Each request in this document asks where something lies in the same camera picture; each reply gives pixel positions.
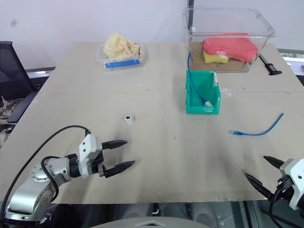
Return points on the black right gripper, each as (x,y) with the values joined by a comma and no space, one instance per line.
(285,190)

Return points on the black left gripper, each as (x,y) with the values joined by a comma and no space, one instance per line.
(96,165)

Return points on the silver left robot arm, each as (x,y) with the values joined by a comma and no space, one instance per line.
(26,190)

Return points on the small white adapter cube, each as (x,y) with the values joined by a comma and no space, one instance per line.
(129,120)

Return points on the grey robot body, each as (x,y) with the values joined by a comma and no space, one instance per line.
(152,223)

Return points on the green plastic bin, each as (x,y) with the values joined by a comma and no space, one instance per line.
(202,108)

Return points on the small clear plastic container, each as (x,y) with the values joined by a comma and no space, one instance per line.
(140,58)

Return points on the black caliper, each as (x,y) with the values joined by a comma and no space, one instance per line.
(270,67)

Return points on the yellow cloth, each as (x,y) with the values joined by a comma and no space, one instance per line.
(118,46)

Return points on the patterned fabric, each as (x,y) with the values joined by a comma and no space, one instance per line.
(7,111)

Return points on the yellow sponge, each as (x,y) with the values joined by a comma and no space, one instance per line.
(213,59)

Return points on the black office chair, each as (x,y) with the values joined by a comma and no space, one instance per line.
(12,71)

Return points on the large clear plastic container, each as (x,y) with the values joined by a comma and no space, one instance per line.
(237,23)

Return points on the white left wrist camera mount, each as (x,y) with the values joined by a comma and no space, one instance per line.
(89,147)

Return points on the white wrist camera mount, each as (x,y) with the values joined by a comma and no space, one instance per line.
(89,147)
(295,175)

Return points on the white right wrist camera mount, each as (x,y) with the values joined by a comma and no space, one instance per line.
(295,175)

